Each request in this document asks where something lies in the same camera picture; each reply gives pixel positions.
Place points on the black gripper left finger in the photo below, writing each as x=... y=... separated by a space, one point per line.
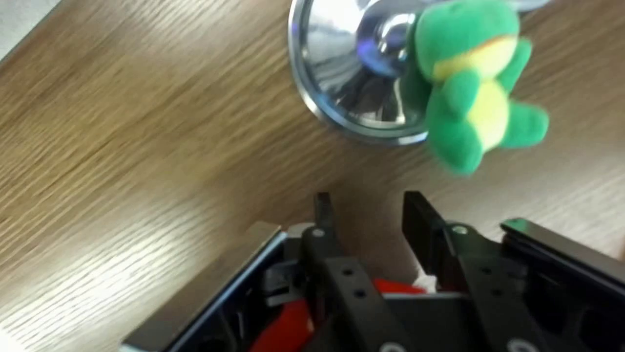
x=344 y=294

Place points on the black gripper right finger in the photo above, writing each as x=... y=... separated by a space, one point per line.
x=481 y=286

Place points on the green frog plush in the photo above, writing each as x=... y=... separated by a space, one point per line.
x=469 y=85

